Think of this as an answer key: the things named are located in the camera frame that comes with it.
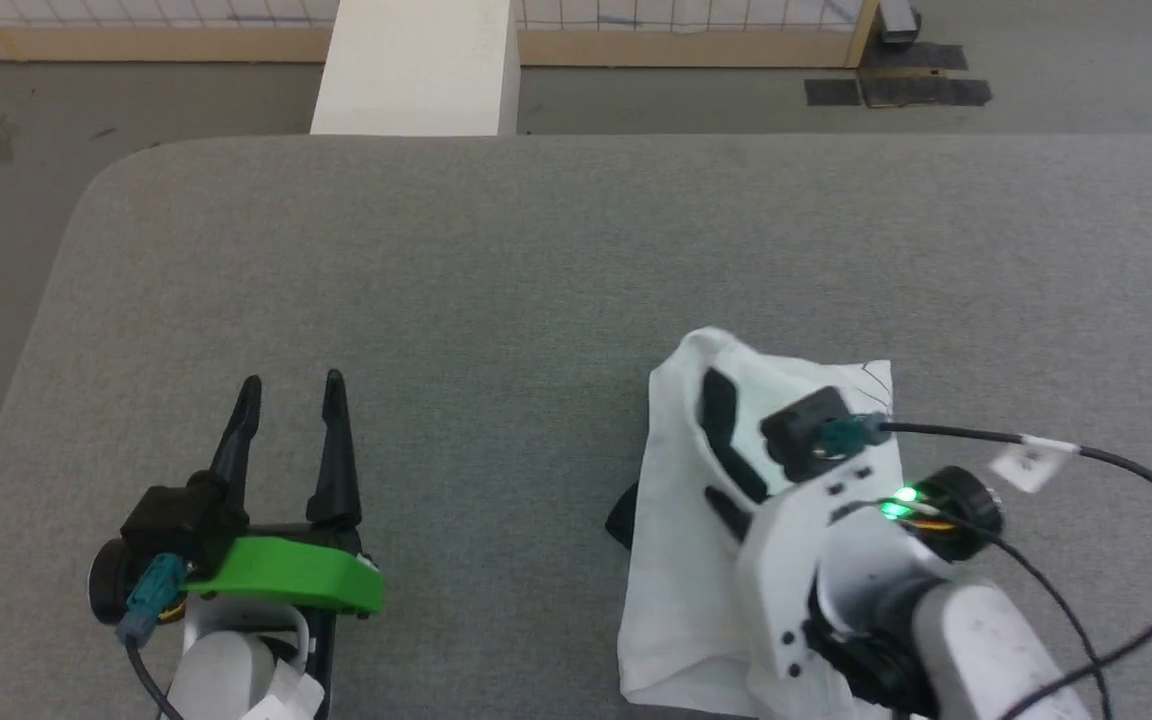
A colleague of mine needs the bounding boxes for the wide black floor mat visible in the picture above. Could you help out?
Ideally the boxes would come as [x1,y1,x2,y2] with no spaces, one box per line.
[861,74,993,108]

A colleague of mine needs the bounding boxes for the wooden framed wire grid fence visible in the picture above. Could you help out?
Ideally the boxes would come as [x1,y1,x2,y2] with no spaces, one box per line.
[0,0,882,69]

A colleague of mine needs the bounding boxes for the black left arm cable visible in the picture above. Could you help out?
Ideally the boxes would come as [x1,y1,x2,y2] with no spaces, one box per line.
[126,640,185,720]

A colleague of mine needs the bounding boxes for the white cable label tag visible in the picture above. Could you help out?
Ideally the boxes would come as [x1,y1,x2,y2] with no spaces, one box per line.
[989,436,1079,494]

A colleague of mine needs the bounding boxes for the black and white printed shirt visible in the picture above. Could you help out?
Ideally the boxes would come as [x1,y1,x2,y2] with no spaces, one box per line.
[604,327,905,720]

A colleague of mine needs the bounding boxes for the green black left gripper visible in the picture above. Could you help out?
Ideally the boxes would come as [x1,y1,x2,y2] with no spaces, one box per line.
[184,370,385,720]

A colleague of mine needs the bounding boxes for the narrow black floor mat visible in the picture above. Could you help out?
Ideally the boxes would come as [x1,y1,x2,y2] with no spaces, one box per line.
[858,43,968,72]

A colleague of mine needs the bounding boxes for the white rectangular box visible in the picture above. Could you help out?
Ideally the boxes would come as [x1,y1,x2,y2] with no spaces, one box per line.
[310,0,521,137]

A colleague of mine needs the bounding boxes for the small black floor mat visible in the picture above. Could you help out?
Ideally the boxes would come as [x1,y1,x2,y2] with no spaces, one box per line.
[804,78,863,107]

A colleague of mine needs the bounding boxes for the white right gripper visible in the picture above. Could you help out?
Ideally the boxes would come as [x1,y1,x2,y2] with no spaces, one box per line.
[701,368,902,716]

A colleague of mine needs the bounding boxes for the grey metal stand foot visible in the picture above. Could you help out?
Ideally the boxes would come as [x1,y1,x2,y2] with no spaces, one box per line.
[876,0,923,47]

